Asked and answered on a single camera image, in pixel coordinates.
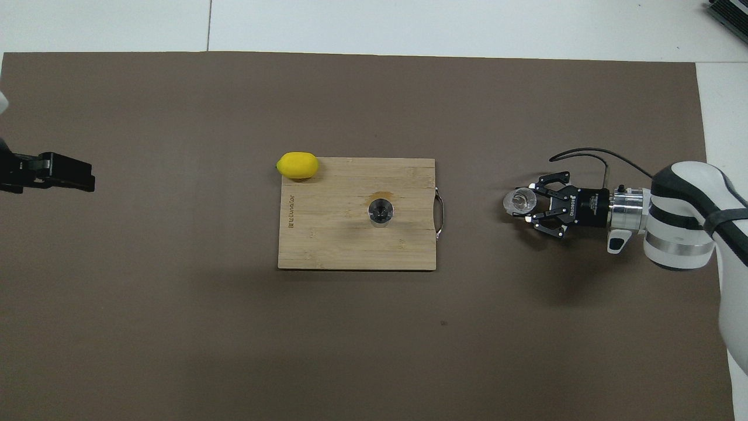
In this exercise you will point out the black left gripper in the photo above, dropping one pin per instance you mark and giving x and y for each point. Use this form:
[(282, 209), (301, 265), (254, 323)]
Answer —
[(17, 172)]

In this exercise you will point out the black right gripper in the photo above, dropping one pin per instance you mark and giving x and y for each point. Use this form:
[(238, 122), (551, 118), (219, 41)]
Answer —
[(587, 207)]

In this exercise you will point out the small clear glass cup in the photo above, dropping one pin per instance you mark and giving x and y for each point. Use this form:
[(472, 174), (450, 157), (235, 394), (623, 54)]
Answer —
[(519, 202)]

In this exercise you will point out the steel double jigger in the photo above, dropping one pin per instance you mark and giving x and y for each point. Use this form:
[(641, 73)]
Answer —
[(380, 212)]

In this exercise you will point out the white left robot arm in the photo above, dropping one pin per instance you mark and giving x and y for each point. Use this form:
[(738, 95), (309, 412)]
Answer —
[(3, 102)]

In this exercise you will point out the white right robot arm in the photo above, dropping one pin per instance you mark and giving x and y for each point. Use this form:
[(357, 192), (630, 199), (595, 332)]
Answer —
[(684, 222)]

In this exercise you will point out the bamboo cutting board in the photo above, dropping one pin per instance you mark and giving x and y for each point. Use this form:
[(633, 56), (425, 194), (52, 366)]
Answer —
[(327, 234)]

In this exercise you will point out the yellow lemon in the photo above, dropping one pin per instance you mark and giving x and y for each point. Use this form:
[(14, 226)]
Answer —
[(298, 165)]

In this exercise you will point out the brown table mat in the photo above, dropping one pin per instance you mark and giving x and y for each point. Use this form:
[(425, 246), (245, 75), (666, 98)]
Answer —
[(234, 351)]

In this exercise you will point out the grey ribbed device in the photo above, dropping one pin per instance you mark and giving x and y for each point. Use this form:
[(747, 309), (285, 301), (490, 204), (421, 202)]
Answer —
[(730, 14)]

